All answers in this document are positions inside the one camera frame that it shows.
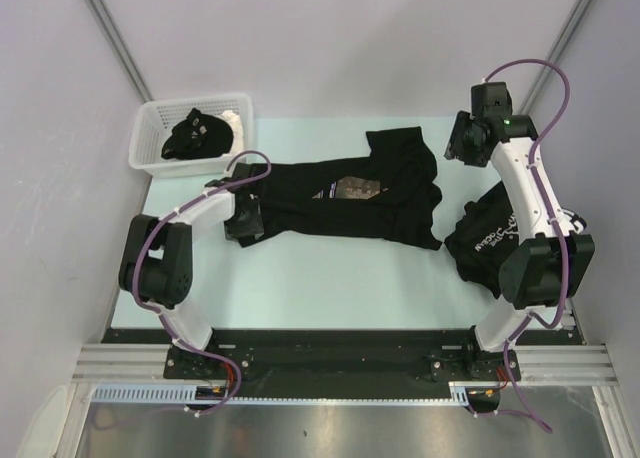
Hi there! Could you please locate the white perforated plastic basket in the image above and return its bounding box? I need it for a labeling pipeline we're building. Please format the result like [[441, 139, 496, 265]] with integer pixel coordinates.
[[128, 93, 254, 178]]

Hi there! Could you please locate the black graphic t-shirt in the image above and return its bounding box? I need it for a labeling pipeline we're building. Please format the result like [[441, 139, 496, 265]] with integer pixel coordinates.
[[238, 127, 442, 250]]

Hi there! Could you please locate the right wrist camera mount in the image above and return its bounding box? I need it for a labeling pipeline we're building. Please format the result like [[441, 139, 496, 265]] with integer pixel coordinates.
[[470, 82, 513, 119]]

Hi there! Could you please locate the folded black printed t-shirt stack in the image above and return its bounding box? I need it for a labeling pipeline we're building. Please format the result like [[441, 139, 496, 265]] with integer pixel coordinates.
[[444, 182, 519, 299]]

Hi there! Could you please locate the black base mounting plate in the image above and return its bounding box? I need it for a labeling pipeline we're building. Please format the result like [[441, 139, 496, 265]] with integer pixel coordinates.
[[102, 329, 579, 405]]

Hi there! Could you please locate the black garment in basket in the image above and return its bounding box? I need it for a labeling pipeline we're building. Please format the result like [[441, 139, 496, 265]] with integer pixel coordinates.
[[161, 108, 234, 161]]

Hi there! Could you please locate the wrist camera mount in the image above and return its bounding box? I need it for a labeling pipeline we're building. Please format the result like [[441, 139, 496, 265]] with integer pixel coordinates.
[[470, 82, 513, 119], [204, 163, 272, 189]]

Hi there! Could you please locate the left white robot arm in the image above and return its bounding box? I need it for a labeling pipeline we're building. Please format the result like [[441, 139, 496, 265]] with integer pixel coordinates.
[[118, 163, 271, 378]]

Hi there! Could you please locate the white slotted cable duct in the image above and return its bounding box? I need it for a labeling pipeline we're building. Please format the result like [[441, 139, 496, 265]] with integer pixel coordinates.
[[92, 384, 197, 404]]

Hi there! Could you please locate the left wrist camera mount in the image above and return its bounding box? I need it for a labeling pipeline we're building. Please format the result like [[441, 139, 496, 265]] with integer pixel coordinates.
[[204, 163, 272, 189]]

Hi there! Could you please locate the white cloth in basket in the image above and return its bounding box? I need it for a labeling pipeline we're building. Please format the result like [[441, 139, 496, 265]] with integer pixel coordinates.
[[219, 110, 245, 156]]

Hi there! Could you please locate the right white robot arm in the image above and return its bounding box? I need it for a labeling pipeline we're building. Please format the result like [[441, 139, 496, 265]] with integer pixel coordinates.
[[445, 111, 595, 379]]

